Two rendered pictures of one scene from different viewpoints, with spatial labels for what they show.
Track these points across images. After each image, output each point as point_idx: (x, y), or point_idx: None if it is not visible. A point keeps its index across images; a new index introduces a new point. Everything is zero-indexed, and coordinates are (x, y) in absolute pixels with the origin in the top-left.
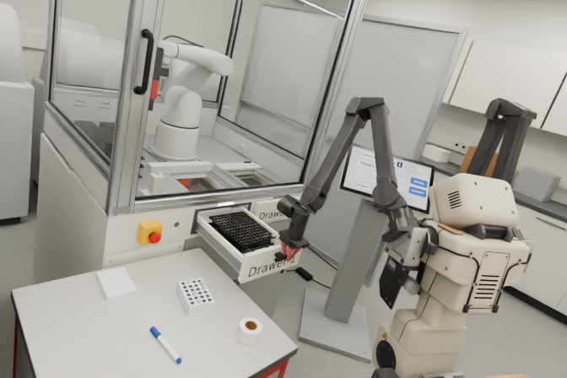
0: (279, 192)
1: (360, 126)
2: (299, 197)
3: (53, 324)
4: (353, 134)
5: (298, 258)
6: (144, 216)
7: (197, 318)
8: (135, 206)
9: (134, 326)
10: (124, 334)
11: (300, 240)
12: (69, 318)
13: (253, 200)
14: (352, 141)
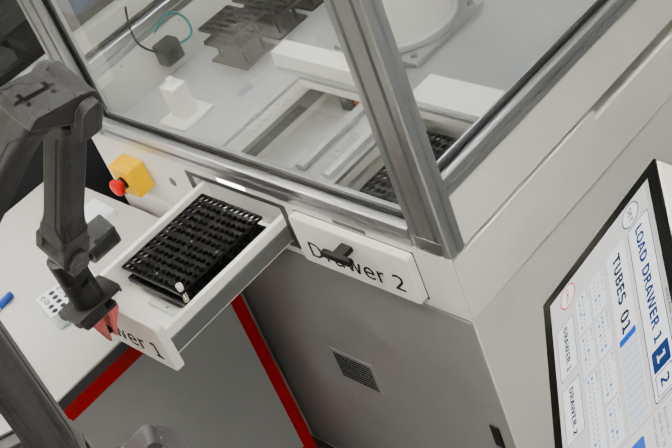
0: (340, 216)
1: (59, 136)
2: (402, 259)
3: (8, 229)
4: (50, 148)
5: (169, 359)
6: (123, 147)
7: (42, 322)
8: (102, 127)
9: (17, 280)
10: (3, 280)
11: (77, 310)
12: (19, 232)
13: (285, 204)
14: (58, 162)
